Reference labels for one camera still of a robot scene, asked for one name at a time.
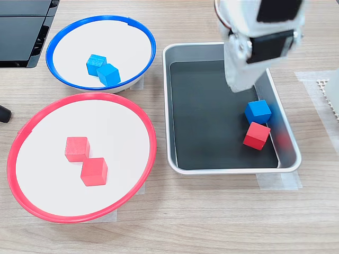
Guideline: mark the black tray liner mat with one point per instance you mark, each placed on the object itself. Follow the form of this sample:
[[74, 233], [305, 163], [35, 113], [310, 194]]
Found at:
[[212, 119]]

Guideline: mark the blue-rimmed white dish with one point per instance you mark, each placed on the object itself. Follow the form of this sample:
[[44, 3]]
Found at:
[[106, 37]]

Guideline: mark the black electronic device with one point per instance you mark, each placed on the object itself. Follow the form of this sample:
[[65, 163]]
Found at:
[[16, 39]]

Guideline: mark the translucent tape strip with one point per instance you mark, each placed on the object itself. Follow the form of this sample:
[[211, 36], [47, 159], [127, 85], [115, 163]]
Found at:
[[110, 215], [278, 181], [142, 189], [139, 84]]

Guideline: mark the black rounded foot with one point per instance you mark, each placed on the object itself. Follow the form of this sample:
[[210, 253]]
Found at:
[[4, 113]]

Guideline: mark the red wooden cube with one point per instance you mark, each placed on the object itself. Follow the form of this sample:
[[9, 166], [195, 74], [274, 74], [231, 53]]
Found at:
[[255, 136], [77, 149], [94, 172]]

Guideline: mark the translucent tape sheet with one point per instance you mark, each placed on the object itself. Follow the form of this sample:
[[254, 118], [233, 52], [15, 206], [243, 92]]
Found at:
[[310, 87]]

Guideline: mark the blue wooden cube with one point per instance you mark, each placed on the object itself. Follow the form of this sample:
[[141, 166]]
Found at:
[[258, 112], [108, 75], [95, 63]]

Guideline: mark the red-rimmed white dish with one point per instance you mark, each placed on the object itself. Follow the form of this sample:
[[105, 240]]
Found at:
[[53, 185]]

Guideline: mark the white mesh mat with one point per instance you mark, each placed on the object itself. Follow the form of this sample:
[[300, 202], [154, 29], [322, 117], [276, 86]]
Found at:
[[322, 85]]

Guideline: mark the silver metal tray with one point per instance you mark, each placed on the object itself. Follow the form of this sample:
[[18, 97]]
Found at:
[[190, 51]]

